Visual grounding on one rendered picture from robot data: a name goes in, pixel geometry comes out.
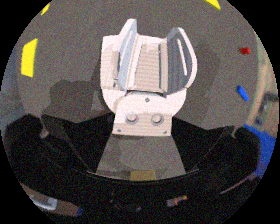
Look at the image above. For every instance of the blue flat bar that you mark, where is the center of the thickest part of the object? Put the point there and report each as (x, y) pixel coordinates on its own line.
(242, 93)

